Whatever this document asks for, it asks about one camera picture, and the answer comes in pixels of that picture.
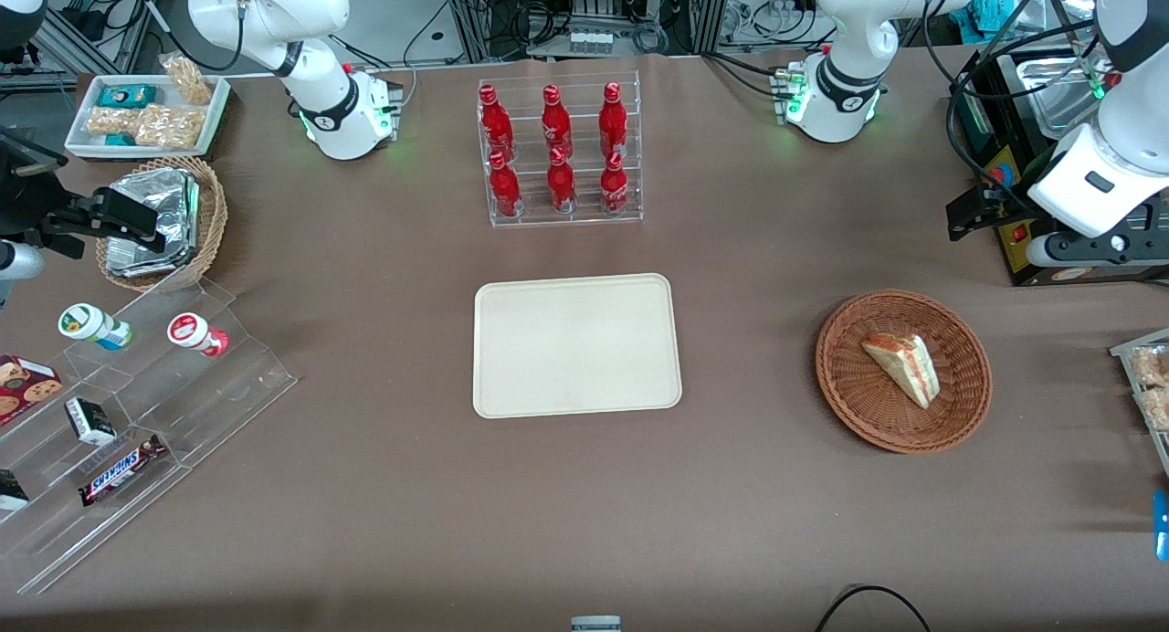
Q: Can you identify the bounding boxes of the teal snack box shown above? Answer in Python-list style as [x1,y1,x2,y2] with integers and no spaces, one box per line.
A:
[97,84,159,111]

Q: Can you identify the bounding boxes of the light tan wicker basket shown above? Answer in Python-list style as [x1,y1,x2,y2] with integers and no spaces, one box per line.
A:
[95,155,229,294]

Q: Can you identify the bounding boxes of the metal tray with snacks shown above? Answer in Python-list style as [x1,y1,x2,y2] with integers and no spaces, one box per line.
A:
[1109,328,1169,479]

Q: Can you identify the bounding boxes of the red cola bottle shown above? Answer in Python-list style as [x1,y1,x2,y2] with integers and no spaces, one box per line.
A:
[488,151,523,218]
[547,146,579,215]
[599,151,631,216]
[541,85,574,158]
[598,82,630,154]
[479,84,515,160]

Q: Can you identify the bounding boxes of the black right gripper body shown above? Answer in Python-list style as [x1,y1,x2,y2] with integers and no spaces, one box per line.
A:
[0,128,70,240]

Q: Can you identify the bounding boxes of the snickers chocolate bar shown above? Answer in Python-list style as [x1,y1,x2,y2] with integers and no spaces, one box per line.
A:
[78,433,169,508]

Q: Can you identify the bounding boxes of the small black white carton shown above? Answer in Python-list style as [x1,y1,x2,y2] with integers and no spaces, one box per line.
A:
[64,396,118,448]

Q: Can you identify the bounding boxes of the cream plastic serving tray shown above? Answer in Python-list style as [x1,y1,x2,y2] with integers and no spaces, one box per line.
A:
[472,273,684,420]

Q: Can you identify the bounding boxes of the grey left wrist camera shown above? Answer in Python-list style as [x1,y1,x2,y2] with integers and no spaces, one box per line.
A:
[1026,214,1169,269]

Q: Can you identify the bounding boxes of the red cookie box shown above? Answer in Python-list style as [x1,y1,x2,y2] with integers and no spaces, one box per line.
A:
[0,353,65,428]

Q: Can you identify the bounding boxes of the teal cloth bundle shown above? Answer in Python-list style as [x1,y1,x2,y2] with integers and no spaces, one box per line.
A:
[970,0,1026,36]

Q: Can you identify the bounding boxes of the clear bag of fried snacks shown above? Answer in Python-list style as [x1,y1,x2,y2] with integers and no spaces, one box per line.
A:
[1136,385,1169,433]
[1130,343,1169,388]

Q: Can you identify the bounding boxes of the green lid yogurt bottle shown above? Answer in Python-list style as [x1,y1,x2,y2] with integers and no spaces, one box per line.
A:
[58,303,134,353]

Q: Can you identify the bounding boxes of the black food warmer cabinet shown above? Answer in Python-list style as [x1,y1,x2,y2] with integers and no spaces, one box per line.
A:
[948,0,1169,289]

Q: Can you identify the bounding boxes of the triangle sandwich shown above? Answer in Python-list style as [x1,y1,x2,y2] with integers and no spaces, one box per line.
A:
[861,332,942,410]

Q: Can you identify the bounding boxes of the black floor cable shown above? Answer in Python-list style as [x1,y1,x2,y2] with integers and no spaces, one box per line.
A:
[815,585,932,632]

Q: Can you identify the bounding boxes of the clear bag of puffed snacks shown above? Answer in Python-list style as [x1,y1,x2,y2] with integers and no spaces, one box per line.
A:
[159,53,214,107]
[86,106,140,139]
[135,104,207,150]

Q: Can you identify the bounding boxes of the clear acrylic stepped shelf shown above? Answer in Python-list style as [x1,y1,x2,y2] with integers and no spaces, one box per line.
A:
[0,277,299,596]

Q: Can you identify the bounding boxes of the brown round wicker basket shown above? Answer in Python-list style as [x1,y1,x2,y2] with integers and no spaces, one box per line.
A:
[816,290,994,456]

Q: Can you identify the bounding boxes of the foil wrapped food stack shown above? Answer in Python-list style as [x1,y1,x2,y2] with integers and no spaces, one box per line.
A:
[105,167,201,278]

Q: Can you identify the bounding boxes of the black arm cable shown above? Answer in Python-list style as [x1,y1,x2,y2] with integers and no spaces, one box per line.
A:
[921,0,1111,215]

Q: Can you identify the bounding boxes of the white rectangular snack tray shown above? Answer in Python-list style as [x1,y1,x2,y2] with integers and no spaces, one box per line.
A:
[64,73,232,162]

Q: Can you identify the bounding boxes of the red lid yogurt bottle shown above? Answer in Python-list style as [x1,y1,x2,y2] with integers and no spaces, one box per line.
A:
[166,312,230,358]

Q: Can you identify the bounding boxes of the clear acrylic bottle rack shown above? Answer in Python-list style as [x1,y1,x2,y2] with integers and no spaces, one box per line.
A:
[476,69,645,230]

